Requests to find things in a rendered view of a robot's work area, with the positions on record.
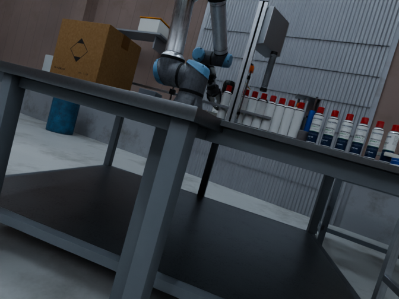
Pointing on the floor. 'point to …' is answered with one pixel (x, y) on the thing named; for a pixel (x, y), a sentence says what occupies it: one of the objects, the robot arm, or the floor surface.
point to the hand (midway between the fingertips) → (217, 108)
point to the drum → (62, 117)
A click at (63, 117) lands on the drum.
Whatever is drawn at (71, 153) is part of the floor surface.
